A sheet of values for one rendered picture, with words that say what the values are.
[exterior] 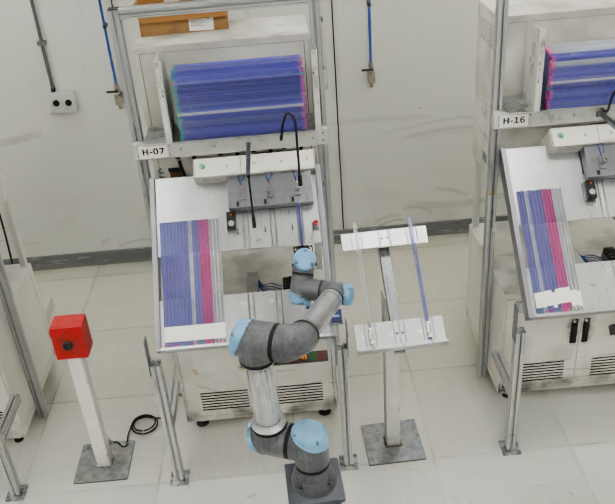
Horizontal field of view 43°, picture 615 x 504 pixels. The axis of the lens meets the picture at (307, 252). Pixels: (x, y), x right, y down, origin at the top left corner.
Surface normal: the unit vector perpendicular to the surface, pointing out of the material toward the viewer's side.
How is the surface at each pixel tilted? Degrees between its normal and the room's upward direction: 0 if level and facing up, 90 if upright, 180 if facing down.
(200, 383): 90
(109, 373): 0
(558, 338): 90
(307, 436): 7
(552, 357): 90
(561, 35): 90
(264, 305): 45
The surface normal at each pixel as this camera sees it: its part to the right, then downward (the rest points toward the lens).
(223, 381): 0.02, 0.48
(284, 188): -0.01, -0.25
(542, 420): -0.07, -0.86
